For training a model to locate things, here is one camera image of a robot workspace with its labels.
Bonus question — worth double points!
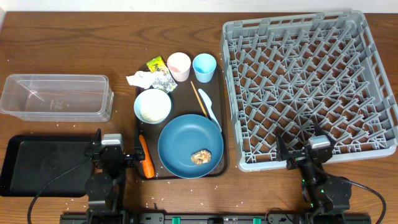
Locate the light blue plastic cup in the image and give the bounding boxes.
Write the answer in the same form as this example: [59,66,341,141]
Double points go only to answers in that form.
[193,54,217,83]

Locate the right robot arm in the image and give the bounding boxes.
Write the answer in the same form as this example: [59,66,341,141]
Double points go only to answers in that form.
[276,124,351,223]

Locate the wooden chopstick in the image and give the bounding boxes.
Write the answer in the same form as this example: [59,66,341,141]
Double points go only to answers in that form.
[190,81,208,118]

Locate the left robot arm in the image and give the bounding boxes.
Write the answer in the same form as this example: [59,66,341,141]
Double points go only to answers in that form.
[85,129,147,223]

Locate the crumpled white paper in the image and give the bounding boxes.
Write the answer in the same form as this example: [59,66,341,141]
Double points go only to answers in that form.
[126,71,162,89]

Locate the grey plastic dishwasher rack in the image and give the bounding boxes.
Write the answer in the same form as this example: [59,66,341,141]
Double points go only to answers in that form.
[220,11,397,172]

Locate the pink plastic cup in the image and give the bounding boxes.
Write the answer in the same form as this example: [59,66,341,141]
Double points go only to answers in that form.
[167,52,191,82]

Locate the yellow green snack wrapper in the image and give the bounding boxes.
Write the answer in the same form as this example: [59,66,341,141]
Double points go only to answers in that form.
[146,56,169,73]

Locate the dark blue plate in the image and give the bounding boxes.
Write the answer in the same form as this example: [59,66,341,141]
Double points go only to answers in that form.
[158,114,224,179]

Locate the light blue plastic knife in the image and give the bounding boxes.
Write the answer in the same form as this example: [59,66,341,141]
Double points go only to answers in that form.
[198,88,222,132]

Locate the clear plastic bin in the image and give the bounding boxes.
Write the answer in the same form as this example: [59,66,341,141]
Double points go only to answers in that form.
[1,74,114,122]

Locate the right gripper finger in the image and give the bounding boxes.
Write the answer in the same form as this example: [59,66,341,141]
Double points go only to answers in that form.
[276,133,289,161]
[313,123,336,145]

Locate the brown food scrap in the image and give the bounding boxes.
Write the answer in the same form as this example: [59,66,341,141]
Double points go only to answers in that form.
[191,149,211,166]

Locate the crumpled foil wrapper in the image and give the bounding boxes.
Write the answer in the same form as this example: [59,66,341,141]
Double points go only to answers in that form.
[152,72,177,93]

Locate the orange carrot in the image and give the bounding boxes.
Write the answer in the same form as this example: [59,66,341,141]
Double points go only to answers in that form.
[139,135,155,179]

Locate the brown serving tray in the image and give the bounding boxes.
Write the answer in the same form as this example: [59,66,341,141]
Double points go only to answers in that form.
[136,67,229,180]

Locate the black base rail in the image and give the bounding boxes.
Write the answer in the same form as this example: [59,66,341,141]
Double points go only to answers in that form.
[60,213,371,224]

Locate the light blue rice bowl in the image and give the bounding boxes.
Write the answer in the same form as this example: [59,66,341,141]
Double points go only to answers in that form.
[134,89,172,124]

